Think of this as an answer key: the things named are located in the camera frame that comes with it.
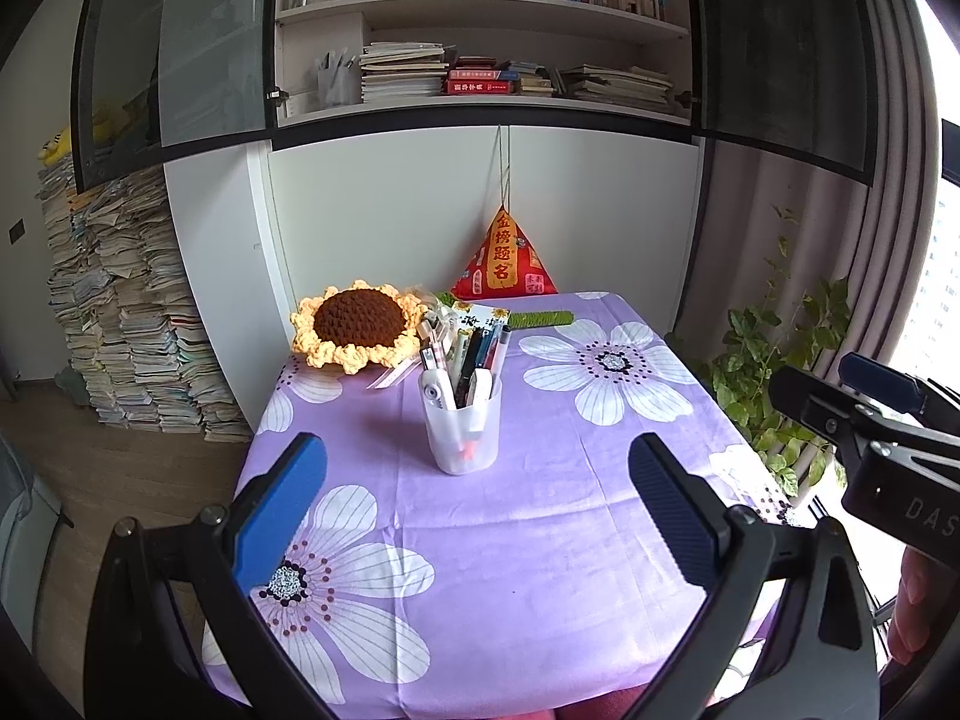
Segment white radiator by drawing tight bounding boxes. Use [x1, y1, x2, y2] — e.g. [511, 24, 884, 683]
[778, 431, 835, 497]

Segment pink clothing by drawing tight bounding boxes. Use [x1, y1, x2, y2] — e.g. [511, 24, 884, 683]
[553, 681, 680, 720]

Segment red books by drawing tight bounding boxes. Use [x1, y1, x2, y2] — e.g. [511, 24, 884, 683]
[446, 64, 523, 97]

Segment orange marker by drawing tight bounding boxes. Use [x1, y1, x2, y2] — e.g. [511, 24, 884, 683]
[450, 424, 485, 467]

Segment red pyramid cushion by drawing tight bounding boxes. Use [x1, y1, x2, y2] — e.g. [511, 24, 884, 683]
[450, 206, 560, 300]

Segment person's right hand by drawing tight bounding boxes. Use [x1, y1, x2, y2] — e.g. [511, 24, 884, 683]
[886, 546, 960, 665]

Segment sunflower printed card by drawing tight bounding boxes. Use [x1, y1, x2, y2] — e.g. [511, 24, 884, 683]
[446, 300, 512, 340]

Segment grey curtain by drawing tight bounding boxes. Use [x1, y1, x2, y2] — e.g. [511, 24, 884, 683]
[846, 0, 947, 385]

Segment green crochet stem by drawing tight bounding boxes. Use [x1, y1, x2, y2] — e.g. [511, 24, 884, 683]
[504, 310, 575, 330]

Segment frosted glass cabinet door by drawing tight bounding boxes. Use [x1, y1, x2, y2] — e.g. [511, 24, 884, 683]
[71, 0, 284, 192]

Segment green potted plant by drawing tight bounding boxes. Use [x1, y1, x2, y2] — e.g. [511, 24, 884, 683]
[666, 206, 854, 497]

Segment window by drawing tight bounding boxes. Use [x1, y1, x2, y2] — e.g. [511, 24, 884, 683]
[896, 0, 960, 391]

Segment pink checked pen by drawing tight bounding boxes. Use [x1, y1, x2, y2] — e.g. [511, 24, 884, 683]
[420, 319, 446, 373]

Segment pale stack of books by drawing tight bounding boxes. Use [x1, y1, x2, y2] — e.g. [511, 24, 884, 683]
[360, 41, 452, 104]

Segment hanging string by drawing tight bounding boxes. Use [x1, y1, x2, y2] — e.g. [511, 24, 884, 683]
[490, 124, 515, 212]

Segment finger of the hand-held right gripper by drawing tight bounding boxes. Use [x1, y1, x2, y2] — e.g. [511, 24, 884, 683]
[838, 350, 960, 430]
[769, 365, 902, 467]

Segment purple floral tablecloth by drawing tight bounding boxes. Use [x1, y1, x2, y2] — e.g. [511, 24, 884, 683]
[201, 291, 805, 707]

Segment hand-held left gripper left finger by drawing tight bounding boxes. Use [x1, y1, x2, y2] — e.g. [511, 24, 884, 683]
[82, 431, 331, 720]

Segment crochet sunflower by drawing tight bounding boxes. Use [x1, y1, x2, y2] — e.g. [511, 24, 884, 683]
[290, 279, 429, 377]

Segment translucent plastic cup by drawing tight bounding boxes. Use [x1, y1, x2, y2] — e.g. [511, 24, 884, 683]
[418, 360, 503, 476]

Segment white correction tape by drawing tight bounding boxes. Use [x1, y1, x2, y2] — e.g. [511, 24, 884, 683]
[420, 369, 457, 413]

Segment pale green bag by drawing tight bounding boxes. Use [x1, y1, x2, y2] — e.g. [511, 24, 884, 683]
[55, 366, 92, 404]

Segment grey chair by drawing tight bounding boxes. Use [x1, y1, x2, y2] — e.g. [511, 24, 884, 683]
[0, 429, 62, 617]

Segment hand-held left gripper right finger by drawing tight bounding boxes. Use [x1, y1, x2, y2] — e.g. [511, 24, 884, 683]
[622, 431, 882, 720]

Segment yellow plush toy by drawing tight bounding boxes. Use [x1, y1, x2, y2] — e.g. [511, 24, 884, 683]
[37, 124, 77, 167]

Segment tall pile of paper books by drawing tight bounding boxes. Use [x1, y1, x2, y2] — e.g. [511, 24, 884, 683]
[37, 165, 254, 443]

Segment wall bookshelf cabinet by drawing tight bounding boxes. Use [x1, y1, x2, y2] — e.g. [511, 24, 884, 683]
[71, 0, 880, 192]

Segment dark glass cabinet door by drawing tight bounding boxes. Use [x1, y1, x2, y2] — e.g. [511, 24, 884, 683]
[690, 0, 880, 186]

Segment small stack of thin books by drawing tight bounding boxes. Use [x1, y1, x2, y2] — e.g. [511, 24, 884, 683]
[517, 60, 560, 97]

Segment clear pen holder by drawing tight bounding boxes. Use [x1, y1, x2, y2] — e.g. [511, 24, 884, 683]
[315, 49, 362, 110]

